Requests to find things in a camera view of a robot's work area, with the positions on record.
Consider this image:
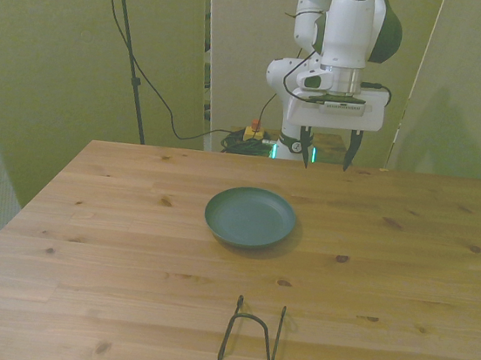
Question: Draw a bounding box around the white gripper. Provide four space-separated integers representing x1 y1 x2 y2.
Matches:
279 79 388 178

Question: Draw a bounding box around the dark green round plate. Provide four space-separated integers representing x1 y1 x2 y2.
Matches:
200 181 301 255

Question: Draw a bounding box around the yellow emergency stop box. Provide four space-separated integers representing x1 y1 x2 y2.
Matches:
243 118 270 144

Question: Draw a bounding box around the black thin tripod pole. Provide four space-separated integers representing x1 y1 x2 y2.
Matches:
88 0 163 146

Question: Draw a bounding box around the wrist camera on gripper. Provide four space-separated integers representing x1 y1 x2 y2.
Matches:
305 90 369 117

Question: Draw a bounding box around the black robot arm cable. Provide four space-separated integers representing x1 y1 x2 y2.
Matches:
274 8 401 116

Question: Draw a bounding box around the coiled black cable bundle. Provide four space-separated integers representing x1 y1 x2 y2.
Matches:
220 129 275 160

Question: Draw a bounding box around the black tripod camera cable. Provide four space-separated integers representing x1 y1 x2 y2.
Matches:
78 0 263 149

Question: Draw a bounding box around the black wire plate rack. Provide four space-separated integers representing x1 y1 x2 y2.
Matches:
217 292 288 360

